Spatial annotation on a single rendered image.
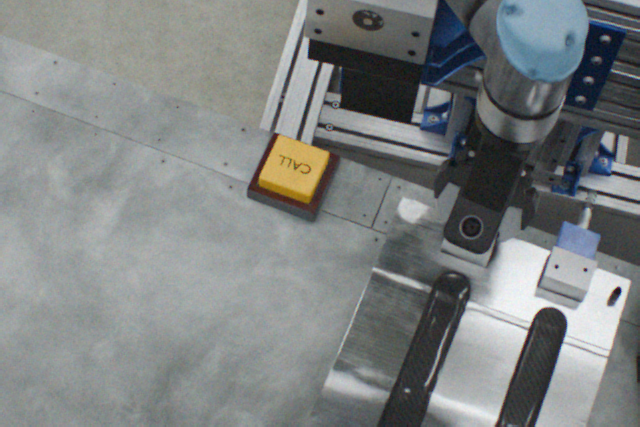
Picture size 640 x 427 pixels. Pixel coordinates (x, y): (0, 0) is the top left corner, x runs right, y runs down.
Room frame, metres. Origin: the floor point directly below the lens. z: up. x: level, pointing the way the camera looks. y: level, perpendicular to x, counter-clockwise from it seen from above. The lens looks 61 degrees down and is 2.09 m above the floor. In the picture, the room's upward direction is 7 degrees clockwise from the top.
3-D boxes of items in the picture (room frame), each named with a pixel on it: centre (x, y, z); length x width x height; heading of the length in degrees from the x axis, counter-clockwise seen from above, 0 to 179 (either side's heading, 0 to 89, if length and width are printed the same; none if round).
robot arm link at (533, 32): (0.64, -0.17, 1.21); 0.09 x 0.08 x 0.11; 36
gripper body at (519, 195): (0.65, -0.17, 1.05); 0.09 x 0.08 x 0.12; 165
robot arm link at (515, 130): (0.64, -0.17, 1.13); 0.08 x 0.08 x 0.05
